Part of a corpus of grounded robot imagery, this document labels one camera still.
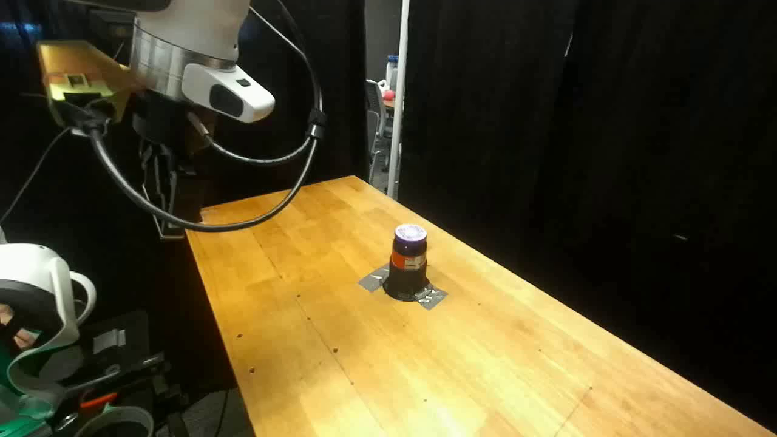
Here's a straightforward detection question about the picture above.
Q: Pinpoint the grey tape patch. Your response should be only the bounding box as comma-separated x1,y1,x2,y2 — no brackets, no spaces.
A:
359,265,448,312

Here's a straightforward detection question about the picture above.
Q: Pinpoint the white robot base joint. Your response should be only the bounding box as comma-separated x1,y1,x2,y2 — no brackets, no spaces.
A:
0,242,100,398

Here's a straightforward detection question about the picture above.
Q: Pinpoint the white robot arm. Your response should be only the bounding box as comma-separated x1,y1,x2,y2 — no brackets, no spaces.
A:
76,0,275,147

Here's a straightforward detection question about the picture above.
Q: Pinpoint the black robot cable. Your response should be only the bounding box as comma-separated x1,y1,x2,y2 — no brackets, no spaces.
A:
73,5,327,235

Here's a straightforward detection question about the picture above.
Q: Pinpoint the black curtain backdrop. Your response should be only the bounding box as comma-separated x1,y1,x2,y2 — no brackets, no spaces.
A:
404,0,777,422

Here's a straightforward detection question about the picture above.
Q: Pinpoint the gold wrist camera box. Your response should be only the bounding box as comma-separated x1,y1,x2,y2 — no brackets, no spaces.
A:
36,39,144,127

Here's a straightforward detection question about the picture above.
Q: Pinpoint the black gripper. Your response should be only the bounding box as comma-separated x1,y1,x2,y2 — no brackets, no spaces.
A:
131,92,207,175

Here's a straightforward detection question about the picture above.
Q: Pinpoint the orange handled tool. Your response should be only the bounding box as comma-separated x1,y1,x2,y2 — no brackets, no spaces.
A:
77,391,117,410

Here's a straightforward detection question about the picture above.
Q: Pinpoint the white vertical pole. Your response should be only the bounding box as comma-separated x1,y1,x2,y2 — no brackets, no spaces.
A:
388,0,412,200

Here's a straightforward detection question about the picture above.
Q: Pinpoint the dark bottle with orange label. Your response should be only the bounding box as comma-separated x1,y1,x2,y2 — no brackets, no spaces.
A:
383,225,429,301

